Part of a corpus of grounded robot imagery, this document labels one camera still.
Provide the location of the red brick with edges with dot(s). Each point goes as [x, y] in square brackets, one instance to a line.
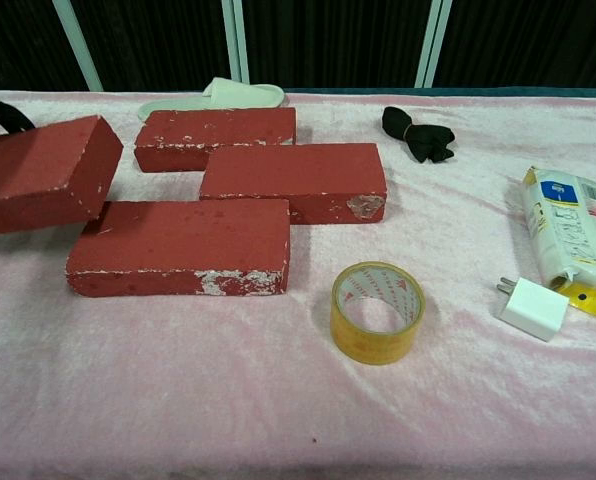
[38, 170]

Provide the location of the red brick with scuffed rim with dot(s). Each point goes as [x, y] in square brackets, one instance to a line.
[218, 130]

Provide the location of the red brick with worn face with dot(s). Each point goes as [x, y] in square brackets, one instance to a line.
[183, 240]

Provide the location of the red brick with chipped corner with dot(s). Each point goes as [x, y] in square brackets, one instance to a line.
[298, 172]

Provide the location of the white slipper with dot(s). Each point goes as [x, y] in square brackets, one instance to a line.
[233, 92]

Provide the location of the black curtain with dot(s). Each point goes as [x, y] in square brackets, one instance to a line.
[333, 42]

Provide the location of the pink plush blanket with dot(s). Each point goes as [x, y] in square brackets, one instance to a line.
[228, 390]

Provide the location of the black rolled socks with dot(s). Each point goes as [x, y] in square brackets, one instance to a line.
[420, 137]

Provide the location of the yellow packing tape roll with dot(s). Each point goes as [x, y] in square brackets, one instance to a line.
[378, 345]

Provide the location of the white yellow wipes pack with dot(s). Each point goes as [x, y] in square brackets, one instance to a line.
[568, 235]

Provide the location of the white slanted frame pole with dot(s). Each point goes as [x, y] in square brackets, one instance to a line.
[78, 47]

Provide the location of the white double frame pole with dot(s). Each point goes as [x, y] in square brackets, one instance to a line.
[433, 45]
[237, 42]

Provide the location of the white usb wall charger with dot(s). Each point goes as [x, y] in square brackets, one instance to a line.
[535, 310]

